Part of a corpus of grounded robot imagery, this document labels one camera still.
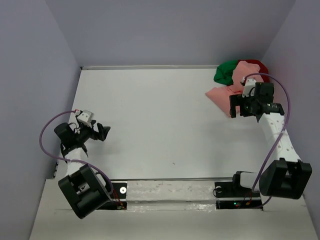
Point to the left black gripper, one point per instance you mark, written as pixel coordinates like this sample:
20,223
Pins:
102,133

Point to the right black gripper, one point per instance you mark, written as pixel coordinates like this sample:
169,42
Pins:
238,100

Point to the pink t shirt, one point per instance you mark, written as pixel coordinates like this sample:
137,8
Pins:
221,95

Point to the red t shirt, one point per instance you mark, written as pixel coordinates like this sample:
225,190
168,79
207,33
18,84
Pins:
263,68

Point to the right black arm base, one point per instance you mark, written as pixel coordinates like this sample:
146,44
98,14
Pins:
231,197

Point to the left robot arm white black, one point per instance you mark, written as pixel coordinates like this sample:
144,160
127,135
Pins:
85,187

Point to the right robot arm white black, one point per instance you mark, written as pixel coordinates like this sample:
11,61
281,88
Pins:
282,174

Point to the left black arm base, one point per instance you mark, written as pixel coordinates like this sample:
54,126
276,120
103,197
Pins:
118,198

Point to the green t shirt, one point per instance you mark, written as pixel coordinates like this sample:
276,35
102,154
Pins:
224,72

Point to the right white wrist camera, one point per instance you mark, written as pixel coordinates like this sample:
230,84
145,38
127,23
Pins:
248,87

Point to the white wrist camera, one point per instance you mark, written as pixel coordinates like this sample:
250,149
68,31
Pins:
85,117
248,87

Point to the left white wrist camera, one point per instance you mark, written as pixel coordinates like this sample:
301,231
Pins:
85,117

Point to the aluminium back rail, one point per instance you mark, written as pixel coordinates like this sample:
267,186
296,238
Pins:
145,67

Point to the aluminium rail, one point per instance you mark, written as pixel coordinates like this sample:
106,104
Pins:
215,179
55,170
145,67

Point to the aluminium left side rail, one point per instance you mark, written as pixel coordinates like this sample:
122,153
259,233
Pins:
55,170

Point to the aluminium front rail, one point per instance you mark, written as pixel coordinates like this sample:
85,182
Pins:
215,179

